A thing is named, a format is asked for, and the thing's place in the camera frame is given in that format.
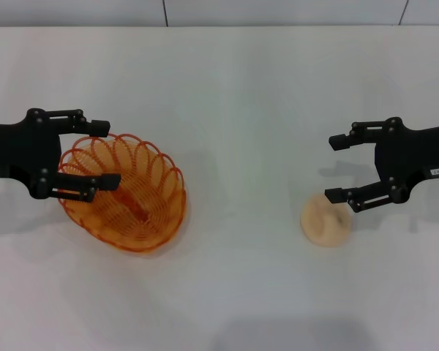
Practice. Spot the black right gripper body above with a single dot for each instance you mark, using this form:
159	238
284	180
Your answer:
406	157

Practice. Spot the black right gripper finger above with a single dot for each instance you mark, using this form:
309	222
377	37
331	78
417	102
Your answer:
355	199
342	142

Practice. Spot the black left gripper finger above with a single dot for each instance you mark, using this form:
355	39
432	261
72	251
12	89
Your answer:
95	128
88	181

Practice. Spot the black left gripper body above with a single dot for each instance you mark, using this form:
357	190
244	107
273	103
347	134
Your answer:
22	150

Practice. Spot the pale round bread bun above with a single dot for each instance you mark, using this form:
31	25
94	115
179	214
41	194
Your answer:
323	223

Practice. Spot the orange woven plastic basket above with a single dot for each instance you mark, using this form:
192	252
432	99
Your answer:
131	197

